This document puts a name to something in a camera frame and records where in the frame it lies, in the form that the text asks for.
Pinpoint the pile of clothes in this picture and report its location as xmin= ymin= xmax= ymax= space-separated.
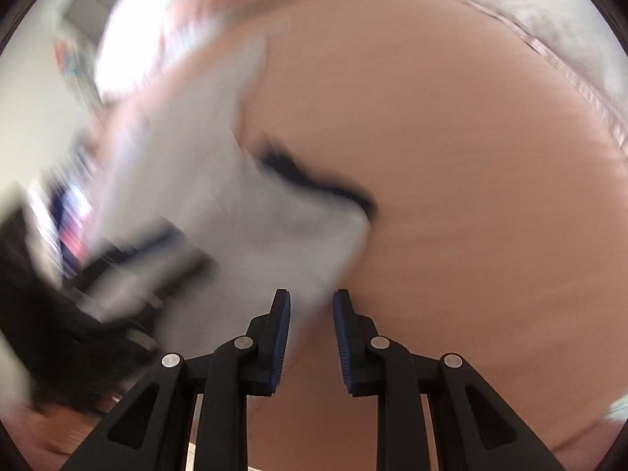
xmin=55 ymin=179 xmax=96 ymax=236

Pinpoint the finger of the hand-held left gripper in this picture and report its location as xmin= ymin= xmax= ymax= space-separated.
xmin=73 ymin=228 xmax=217 ymax=322

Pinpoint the white shirt with navy trim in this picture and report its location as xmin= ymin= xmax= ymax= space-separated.
xmin=91 ymin=29 xmax=376 ymax=354

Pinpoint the bright pink garment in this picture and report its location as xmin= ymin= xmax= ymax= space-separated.
xmin=60 ymin=230 xmax=95 ymax=262

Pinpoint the pink quilt with checked lining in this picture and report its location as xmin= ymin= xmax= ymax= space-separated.
xmin=93 ymin=0 xmax=354 ymax=104

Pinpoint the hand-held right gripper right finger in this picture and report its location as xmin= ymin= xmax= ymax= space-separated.
xmin=332 ymin=289 xmax=565 ymax=471

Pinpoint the pale pink quilted bedspread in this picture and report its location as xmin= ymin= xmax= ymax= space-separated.
xmin=407 ymin=0 xmax=628 ymax=158

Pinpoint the white shelf rack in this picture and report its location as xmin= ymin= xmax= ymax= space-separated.
xmin=53 ymin=37 xmax=105 ymax=105

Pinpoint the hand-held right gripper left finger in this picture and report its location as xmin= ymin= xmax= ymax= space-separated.
xmin=59 ymin=288 xmax=292 ymax=471

